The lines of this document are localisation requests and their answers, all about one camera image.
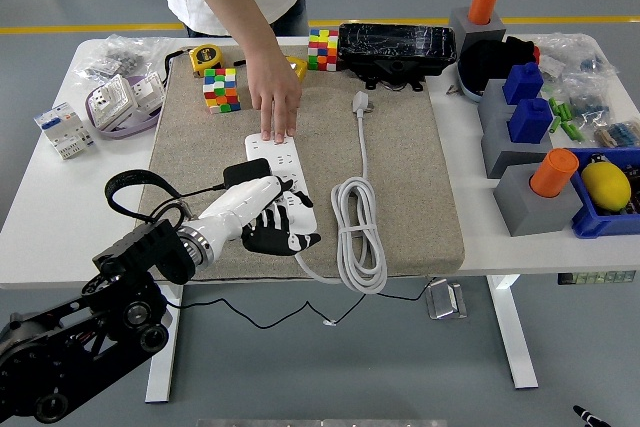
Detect tall colourful puzzle cube stack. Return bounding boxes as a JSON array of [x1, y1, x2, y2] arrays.
[[202, 67, 242, 115]]

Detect blue plastic block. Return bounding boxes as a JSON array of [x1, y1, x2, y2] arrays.
[[502, 62, 545, 106], [507, 97, 555, 145]]

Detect black device in plastic wrap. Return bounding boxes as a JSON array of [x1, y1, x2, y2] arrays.
[[337, 22, 459, 93]]

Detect table control panel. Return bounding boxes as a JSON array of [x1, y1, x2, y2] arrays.
[[557, 270, 637, 287]]

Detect white table leg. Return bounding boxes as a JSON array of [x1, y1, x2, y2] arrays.
[[487, 274, 540, 391], [144, 284, 185, 404]]

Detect clear bag with resistors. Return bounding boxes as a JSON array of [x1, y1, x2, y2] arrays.
[[593, 118, 640, 150]]

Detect white power strip cable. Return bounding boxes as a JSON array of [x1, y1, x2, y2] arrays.
[[287, 90, 389, 295]]

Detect grey block with hole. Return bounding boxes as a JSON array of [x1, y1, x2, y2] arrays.
[[448, 6, 507, 56], [478, 78, 516, 121], [493, 164, 585, 238], [480, 106, 566, 180]]

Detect light blue dish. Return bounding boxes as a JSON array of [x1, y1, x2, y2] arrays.
[[457, 59, 485, 104]]

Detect silver metal pedal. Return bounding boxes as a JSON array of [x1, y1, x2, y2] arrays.
[[423, 281, 469, 321]]

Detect yellow lemon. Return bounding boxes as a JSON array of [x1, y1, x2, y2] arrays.
[[580, 161, 632, 212]]

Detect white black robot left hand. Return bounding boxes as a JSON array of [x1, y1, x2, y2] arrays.
[[198, 174, 322, 262]]

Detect orange cylinder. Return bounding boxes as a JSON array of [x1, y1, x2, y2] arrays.
[[529, 148, 580, 198], [467, 0, 500, 26]]

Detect thin black adapter cord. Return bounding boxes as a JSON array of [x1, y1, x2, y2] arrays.
[[164, 184, 444, 329]]

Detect blue plastic bin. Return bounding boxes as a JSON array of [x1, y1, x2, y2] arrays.
[[563, 147, 640, 241]]

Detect white power strip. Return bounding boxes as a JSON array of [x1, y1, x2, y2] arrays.
[[243, 131, 319, 248]]

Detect clear bag with white parts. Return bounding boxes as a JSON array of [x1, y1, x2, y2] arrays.
[[534, 32, 624, 98]]

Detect clear bag with blue parts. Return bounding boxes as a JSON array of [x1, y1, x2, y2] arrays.
[[567, 81, 614, 123]]

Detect white circuit breaker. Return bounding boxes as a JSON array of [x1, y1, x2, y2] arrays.
[[33, 101, 97, 161]]

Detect black cloth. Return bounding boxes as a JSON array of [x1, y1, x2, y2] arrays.
[[458, 35, 539, 93]]

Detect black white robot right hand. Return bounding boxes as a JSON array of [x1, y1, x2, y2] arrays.
[[573, 404, 609, 427]]

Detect clear bag with grey parts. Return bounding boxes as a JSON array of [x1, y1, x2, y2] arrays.
[[73, 33, 174, 86]]

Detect black power adapter plug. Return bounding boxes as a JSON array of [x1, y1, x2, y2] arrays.
[[222, 158, 273, 191]]

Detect purple strap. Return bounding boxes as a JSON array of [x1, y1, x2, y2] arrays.
[[84, 74, 166, 141]]

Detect person's right hand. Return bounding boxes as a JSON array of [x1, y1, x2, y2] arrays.
[[247, 59, 303, 144]]

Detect grey-brown mat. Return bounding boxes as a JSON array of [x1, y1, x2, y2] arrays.
[[128, 44, 466, 284]]

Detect yellow tape measure chrome clip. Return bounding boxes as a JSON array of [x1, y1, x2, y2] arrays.
[[233, 55, 309, 82]]

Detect white wall socket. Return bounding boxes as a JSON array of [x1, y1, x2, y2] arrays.
[[128, 71, 166, 116], [92, 74, 139, 128]]

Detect yellow tape measure black label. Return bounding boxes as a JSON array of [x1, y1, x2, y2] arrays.
[[162, 43, 225, 83]]

